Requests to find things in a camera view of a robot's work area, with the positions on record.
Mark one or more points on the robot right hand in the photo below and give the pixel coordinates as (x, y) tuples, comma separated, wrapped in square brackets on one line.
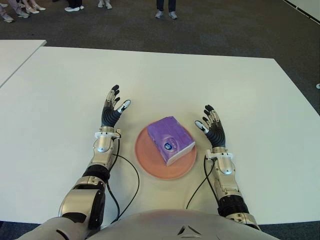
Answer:
[(217, 136)]

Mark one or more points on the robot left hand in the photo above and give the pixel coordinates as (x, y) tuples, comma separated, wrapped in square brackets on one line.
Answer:
[(108, 117)]

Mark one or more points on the purple tissue paper pack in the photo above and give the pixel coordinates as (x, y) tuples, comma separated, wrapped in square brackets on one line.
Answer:
[(167, 132)]

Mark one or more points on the robot left arm silver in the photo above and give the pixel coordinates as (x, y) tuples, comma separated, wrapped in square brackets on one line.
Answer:
[(102, 145)]

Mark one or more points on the robot right arm silver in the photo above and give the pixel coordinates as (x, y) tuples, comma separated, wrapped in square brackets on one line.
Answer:
[(226, 165)]

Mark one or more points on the pink round plate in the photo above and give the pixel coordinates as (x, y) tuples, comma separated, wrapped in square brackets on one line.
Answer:
[(150, 162)]

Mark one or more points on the silver robot torso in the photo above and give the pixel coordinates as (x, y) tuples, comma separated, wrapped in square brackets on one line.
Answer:
[(162, 225)]

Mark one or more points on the white side table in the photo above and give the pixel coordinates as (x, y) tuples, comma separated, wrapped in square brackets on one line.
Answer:
[(15, 57)]

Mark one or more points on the person in white sneakers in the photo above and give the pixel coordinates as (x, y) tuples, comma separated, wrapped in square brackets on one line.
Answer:
[(108, 5)]

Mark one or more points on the person in dark trousers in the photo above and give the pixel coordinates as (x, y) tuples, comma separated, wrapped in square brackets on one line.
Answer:
[(71, 9)]

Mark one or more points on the person in white sandals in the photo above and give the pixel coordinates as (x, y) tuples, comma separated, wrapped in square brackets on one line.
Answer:
[(41, 7)]

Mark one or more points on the person in light trousers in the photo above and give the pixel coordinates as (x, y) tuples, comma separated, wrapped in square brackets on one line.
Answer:
[(23, 15)]

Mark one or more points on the person in pale shoes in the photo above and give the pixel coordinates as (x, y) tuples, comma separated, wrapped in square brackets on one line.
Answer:
[(8, 18)]

